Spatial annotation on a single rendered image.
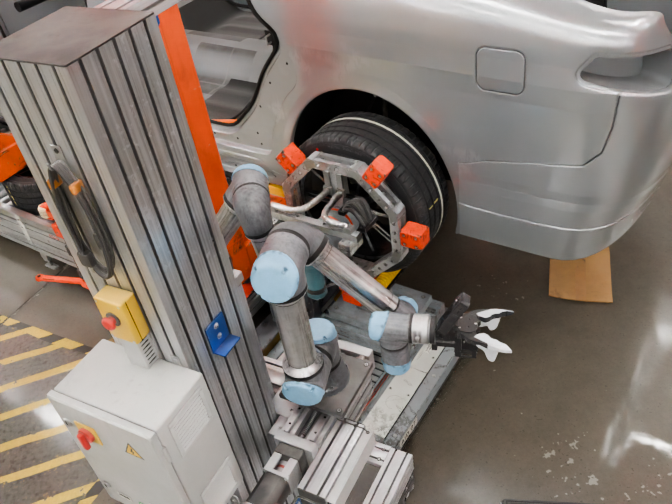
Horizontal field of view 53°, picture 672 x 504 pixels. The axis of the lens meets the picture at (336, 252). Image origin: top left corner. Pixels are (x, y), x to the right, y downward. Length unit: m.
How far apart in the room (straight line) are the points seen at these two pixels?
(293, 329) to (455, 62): 1.09
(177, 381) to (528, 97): 1.39
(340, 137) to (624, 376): 1.64
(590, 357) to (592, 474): 0.61
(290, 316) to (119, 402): 0.46
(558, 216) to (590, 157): 0.27
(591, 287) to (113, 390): 2.54
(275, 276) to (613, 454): 1.82
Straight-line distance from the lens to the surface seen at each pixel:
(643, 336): 3.46
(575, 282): 3.66
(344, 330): 3.21
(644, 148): 2.41
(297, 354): 1.82
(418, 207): 2.56
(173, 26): 2.46
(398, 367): 1.79
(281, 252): 1.61
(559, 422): 3.07
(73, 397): 1.81
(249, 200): 2.04
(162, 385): 1.73
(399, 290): 3.28
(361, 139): 2.57
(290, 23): 2.67
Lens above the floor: 2.46
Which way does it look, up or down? 39 degrees down
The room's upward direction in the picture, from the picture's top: 10 degrees counter-clockwise
